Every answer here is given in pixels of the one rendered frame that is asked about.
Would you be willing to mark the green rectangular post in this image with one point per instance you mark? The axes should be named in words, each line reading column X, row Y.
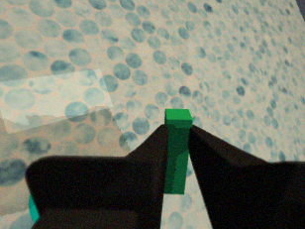
column 178, row 122

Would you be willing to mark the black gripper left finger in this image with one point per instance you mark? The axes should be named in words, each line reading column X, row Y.
column 131, row 183

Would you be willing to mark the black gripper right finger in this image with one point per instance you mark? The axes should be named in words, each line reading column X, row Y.
column 241, row 190

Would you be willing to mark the teal flat circle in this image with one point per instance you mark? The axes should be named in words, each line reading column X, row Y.
column 33, row 211

